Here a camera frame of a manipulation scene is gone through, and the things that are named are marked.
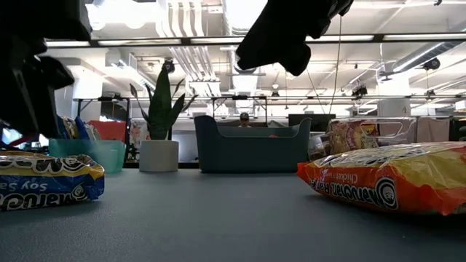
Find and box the red background panel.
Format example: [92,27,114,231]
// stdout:
[89,119,127,143]

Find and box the red and black background equipment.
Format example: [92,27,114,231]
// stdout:
[0,123,50,152]

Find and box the person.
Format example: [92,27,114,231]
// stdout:
[237,111,253,128]

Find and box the black background rig frame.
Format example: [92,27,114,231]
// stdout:
[74,96,130,161]

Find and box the overhead light bar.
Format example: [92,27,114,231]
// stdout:
[45,33,466,47]

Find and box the teal translucent plastic bin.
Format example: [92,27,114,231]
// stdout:
[48,138,127,175]

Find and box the snake plant in white pot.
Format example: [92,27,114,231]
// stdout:
[129,65,200,172]

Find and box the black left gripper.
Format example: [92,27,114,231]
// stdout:
[0,36,76,139]

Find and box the clear plastic bin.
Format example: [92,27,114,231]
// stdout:
[307,116,419,161]

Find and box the orange chicken ramen packet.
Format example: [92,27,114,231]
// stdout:
[296,140,466,216]

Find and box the dark blue-grey plastic bin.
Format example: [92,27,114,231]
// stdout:
[194,115,313,174]

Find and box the black computer monitor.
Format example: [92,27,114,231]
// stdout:
[288,113,336,132]

